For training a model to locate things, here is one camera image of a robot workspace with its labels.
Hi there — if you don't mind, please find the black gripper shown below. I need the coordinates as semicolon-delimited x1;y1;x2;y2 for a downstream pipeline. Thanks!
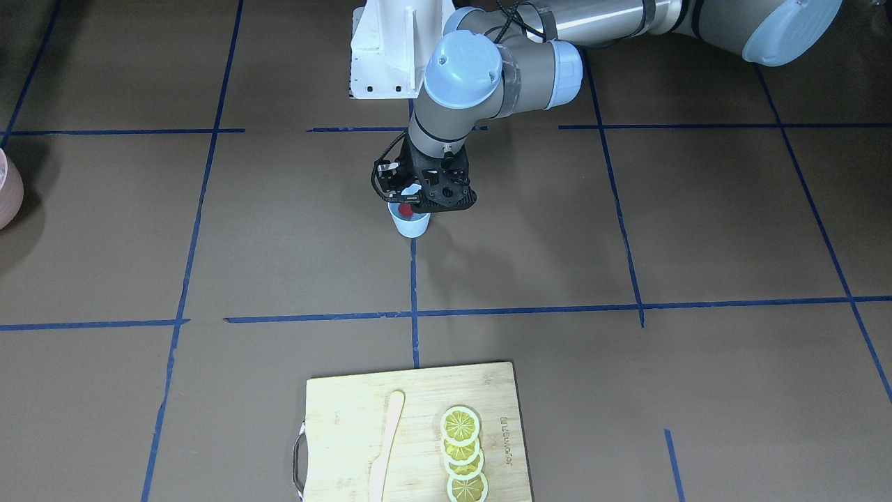
382;139;454;206

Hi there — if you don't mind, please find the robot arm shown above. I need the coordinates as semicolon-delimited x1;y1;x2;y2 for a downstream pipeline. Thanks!
370;1;842;213

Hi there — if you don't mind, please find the light blue plastic cup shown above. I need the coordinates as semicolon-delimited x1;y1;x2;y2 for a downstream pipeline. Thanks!
387;202;432;238

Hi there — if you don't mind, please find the yellow wooden knife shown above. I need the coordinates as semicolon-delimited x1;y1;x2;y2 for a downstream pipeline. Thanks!
367;390;405;501

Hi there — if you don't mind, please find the bamboo cutting board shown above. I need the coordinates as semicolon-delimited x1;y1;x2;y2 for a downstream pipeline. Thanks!
292;362;533;501

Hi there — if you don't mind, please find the lemon slice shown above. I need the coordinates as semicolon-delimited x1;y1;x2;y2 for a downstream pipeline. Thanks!
444;453;485;482
440;406;481;447
442;438;481;465
446;473;489;502

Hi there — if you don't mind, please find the pink bowl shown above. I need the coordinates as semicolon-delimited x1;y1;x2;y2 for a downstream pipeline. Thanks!
0;149;24;229

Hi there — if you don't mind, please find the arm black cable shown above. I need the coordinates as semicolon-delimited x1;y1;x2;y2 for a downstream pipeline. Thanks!
371;131;412;204

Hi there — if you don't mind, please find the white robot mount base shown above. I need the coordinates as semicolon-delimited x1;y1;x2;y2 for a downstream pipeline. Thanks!
348;1;456;100

